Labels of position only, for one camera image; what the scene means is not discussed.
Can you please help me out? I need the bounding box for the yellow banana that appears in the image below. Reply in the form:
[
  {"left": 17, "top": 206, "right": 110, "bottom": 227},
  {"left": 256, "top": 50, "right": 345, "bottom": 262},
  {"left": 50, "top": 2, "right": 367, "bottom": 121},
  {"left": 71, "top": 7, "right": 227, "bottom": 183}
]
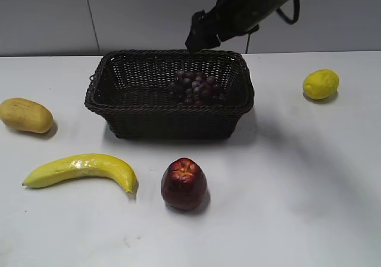
[{"left": 22, "top": 153, "right": 138, "bottom": 195}]

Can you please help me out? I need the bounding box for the tan potato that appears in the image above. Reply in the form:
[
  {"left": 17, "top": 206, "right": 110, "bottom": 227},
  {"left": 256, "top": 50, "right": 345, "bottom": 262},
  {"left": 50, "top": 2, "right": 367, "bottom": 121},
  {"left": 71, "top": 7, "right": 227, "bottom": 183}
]
[{"left": 1, "top": 98, "right": 54, "bottom": 134}]

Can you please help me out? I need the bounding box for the yellow lemon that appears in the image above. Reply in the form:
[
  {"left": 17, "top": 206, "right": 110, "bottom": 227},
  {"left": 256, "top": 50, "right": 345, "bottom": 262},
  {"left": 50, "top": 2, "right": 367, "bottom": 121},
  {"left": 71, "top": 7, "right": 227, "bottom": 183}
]
[{"left": 302, "top": 69, "right": 339, "bottom": 100}]

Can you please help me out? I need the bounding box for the black cable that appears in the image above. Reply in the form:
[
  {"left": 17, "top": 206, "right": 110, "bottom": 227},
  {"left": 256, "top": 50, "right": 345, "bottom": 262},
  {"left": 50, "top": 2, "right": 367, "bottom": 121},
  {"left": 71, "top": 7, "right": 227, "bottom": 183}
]
[{"left": 245, "top": 0, "right": 300, "bottom": 54}]

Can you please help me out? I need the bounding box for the red apple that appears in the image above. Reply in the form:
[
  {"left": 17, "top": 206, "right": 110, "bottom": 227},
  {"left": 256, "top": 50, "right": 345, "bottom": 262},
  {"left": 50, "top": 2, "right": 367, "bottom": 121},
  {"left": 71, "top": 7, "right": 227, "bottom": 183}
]
[{"left": 161, "top": 158, "right": 207, "bottom": 211}]

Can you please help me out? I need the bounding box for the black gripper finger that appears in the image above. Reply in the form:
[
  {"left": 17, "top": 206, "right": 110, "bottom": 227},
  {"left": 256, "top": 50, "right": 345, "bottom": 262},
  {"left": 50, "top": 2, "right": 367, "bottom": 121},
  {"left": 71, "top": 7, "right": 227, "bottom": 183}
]
[{"left": 185, "top": 24, "right": 221, "bottom": 52}]

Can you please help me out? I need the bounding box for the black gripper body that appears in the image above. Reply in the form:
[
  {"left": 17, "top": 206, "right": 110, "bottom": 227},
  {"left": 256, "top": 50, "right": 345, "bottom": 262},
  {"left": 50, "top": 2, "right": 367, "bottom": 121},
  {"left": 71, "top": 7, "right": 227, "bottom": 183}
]
[{"left": 190, "top": 0, "right": 260, "bottom": 43}]

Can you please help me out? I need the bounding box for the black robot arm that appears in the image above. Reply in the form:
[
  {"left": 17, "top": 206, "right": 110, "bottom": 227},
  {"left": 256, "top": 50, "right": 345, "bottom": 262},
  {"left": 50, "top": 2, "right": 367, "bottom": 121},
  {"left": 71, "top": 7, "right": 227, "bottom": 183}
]
[{"left": 185, "top": 0, "right": 300, "bottom": 53}]

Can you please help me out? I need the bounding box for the purple grape bunch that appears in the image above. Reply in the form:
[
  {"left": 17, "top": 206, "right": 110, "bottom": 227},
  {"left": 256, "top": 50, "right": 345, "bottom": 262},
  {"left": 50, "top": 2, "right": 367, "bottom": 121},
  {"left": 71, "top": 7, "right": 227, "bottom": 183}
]
[{"left": 167, "top": 70, "right": 227, "bottom": 106}]

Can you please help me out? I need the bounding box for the black wicker basket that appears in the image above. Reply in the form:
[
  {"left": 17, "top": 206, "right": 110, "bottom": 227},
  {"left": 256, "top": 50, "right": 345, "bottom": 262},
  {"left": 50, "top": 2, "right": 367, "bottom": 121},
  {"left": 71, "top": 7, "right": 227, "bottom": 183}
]
[{"left": 85, "top": 49, "right": 254, "bottom": 139}]

